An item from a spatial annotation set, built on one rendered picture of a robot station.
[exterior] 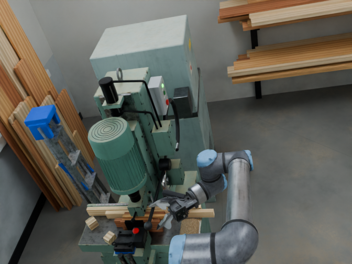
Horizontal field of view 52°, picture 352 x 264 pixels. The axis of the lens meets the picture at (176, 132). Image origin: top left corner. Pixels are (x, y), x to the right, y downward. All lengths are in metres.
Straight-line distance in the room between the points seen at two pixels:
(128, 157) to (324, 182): 1.98
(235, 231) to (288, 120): 2.72
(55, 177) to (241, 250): 2.37
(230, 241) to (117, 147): 0.62
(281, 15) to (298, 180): 1.34
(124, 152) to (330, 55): 2.41
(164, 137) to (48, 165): 1.62
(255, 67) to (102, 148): 2.21
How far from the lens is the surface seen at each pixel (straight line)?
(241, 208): 1.22
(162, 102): 1.71
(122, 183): 1.60
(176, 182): 1.88
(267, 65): 3.42
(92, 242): 1.90
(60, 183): 3.27
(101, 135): 1.49
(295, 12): 3.20
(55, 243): 3.26
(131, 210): 1.79
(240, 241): 1.09
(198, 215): 1.80
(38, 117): 2.45
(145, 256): 1.72
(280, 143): 3.49
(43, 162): 3.12
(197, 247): 1.08
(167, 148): 1.75
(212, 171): 1.58
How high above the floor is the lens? 2.31
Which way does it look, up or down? 37 degrees down
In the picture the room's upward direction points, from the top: 15 degrees counter-clockwise
